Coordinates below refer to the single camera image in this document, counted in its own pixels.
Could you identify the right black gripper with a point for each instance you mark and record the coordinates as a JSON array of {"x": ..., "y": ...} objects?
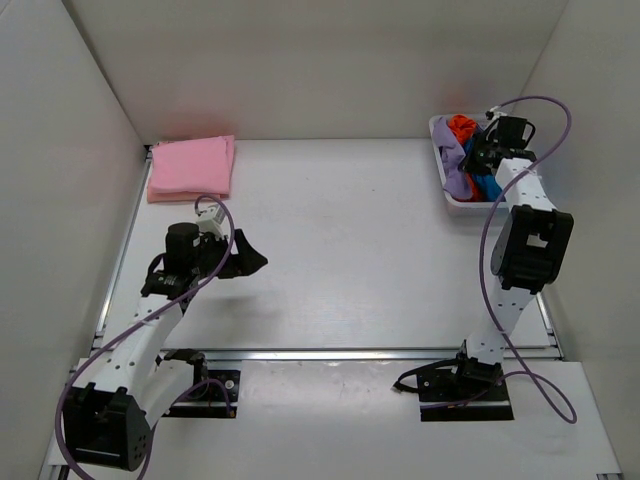
[{"x": 480, "y": 157}]

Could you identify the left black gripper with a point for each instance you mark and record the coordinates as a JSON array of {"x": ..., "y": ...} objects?
[{"x": 230, "y": 255}]

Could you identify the purple t shirt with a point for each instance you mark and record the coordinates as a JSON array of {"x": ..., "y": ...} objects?
[{"x": 451, "y": 154}]

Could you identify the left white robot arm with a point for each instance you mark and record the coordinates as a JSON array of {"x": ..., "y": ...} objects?
[{"x": 110, "y": 412}]

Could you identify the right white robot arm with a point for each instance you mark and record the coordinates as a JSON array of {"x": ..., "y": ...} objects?
[{"x": 528, "y": 253}]

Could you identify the orange t shirt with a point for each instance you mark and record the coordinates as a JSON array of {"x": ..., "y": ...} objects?
[{"x": 463, "y": 128}]

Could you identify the blue t shirt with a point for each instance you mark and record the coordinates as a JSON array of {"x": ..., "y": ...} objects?
[{"x": 482, "y": 170}]

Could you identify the folded pink t shirt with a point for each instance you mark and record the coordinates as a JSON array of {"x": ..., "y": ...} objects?
[{"x": 183, "y": 170}]

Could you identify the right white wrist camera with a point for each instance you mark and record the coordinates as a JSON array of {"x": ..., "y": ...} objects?
[{"x": 494, "y": 112}]

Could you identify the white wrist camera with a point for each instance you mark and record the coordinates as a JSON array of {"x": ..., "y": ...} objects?
[
  {"x": 210, "y": 220},
  {"x": 494, "y": 112}
]

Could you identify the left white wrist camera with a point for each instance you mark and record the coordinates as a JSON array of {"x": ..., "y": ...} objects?
[{"x": 210, "y": 220}]

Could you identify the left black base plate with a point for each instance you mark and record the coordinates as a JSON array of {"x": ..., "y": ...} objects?
[{"x": 218, "y": 399}]

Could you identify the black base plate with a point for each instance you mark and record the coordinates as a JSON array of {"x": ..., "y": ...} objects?
[
  {"x": 446, "y": 395},
  {"x": 218, "y": 399}
]

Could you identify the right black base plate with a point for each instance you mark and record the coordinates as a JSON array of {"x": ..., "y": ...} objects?
[{"x": 446, "y": 395}]

